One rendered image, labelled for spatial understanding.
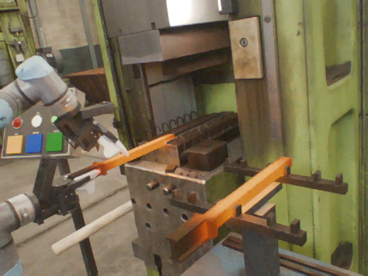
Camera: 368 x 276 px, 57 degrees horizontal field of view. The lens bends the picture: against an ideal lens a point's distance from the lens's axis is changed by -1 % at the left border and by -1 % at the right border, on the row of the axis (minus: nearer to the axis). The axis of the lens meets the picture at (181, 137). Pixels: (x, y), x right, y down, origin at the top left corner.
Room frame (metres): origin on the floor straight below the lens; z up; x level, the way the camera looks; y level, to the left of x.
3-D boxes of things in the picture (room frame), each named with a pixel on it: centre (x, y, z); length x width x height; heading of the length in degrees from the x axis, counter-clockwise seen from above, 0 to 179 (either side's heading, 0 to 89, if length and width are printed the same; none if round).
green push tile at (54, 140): (1.33, 0.50, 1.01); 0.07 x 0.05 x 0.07; 71
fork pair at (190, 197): (0.77, -0.06, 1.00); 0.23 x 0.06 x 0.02; 135
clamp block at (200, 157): (1.07, -0.08, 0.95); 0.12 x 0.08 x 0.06; 136
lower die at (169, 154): (1.30, -0.06, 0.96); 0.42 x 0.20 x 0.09; 136
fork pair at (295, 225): (0.60, -0.23, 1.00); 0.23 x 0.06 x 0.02; 135
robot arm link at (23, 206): (0.77, 0.41, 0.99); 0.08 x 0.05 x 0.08; 46
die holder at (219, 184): (1.27, -0.10, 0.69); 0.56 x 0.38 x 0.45; 136
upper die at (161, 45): (1.30, -0.06, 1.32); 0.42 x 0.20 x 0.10; 136
